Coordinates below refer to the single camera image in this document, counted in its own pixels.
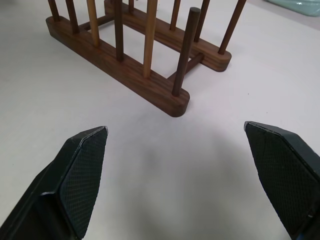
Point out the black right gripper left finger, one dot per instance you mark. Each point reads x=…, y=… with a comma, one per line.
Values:
x=75, y=180

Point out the wooden dish rack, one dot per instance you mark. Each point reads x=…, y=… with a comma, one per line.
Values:
x=140, y=57

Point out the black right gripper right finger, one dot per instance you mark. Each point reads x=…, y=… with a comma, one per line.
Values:
x=287, y=175

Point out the light green object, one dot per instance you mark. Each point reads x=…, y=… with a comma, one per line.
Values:
x=297, y=7

